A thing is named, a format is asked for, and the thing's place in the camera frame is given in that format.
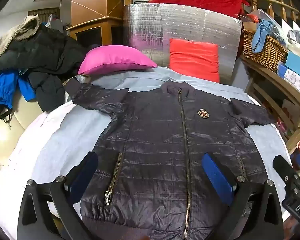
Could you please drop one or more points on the white patterned box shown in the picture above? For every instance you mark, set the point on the white patterned box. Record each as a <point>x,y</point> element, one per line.
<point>293,80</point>

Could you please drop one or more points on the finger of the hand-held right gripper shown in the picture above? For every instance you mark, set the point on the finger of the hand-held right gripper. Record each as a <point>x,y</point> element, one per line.
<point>282,166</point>

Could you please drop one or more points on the light blue cloth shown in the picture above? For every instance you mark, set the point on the light blue cloth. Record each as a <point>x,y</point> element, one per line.
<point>263,33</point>

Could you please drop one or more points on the red pillow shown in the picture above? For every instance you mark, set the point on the red pillow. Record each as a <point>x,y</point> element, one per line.
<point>193,60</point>

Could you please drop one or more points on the pink pillow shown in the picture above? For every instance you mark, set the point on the pink pillow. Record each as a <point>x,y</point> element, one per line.
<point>115,58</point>

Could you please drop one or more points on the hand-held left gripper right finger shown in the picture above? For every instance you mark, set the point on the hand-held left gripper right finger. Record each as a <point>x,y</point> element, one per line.
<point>216,177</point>

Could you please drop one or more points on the cream sofa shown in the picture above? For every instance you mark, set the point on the cream sofa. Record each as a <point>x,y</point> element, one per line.
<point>5,135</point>

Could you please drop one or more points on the wooden cabinet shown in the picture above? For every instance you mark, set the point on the wooden cabinet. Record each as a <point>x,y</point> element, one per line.
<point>95,12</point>

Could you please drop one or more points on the wicker basket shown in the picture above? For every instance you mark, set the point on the wicker basket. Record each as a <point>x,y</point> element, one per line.
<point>267,51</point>

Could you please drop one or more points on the beige fleece coat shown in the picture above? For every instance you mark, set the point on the beige fleece coat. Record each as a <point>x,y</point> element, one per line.
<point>7,42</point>

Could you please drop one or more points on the dark quilted zip jacket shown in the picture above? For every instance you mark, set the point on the dark quilted zip jacket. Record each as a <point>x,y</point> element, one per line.
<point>152,130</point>

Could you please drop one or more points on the clear plastic bag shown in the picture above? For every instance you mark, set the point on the clear plastic bag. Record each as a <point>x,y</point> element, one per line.
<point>83,79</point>

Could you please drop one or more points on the silver foil insulation mat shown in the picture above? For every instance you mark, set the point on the silver foil insulation mat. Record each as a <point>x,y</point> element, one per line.
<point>185,22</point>

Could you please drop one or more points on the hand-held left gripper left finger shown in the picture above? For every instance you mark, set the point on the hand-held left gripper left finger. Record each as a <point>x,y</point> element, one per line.
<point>83,175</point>

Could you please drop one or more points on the black puffer jacket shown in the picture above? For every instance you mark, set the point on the black puffer jacket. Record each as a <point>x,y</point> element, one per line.
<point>45,52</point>

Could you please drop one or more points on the blue jacket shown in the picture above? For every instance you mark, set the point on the blue jacket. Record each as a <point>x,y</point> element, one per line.
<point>3,87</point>

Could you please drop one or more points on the grey blanket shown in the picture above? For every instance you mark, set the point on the grey blanket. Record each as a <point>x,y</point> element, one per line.
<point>65,135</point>

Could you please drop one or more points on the blue box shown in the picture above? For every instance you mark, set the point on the blue box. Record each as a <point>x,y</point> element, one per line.
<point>298,66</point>

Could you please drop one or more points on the wooden shelf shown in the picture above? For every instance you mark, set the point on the wooden shelf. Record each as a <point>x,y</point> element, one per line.
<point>277,87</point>

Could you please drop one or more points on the red cloth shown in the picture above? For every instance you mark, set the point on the red cloth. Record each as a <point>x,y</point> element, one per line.
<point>202,0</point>

